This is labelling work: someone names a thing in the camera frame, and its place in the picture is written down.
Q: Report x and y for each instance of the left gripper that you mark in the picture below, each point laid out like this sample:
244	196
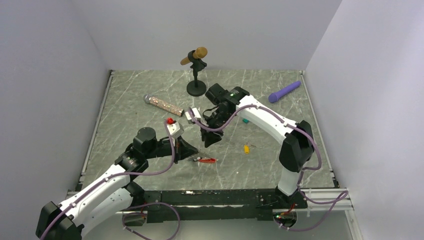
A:
183	149

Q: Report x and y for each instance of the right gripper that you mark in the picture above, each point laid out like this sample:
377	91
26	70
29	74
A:
211	137

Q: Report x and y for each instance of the red carabiner keyring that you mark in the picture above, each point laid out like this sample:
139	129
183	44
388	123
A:
207	160

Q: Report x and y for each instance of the yellow tag key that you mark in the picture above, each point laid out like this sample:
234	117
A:
247	148

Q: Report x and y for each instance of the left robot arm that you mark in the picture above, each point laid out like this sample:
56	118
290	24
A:
115	190

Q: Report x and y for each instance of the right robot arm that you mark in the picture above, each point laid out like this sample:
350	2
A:
295	139

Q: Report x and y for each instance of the black microphone stand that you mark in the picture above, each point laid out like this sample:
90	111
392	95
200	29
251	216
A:
196	87

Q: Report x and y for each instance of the glitter microphone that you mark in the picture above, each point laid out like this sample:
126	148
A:
164	105

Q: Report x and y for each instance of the purple microphone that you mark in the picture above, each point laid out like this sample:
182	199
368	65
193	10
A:
275	96

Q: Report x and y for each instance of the gold microphone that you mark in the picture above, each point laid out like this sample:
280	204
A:
196	54

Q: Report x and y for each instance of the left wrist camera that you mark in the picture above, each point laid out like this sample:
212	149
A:
174	128

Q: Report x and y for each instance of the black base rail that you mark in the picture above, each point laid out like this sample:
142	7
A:
224	204

